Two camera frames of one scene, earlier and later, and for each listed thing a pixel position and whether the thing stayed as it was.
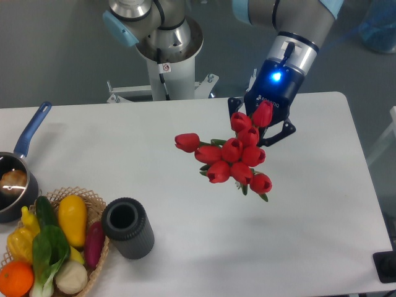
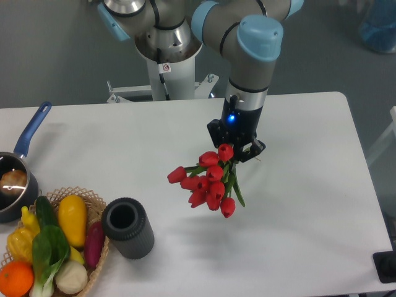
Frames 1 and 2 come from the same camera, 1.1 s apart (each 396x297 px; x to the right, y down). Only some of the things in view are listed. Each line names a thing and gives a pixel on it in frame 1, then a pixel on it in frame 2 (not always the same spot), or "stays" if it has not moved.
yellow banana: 75,255 stays
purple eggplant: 94,244 stays
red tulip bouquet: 236,157 to 212,182
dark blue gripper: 277,83 to 237,127
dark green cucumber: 46,213 stays
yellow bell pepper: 20,244 stays
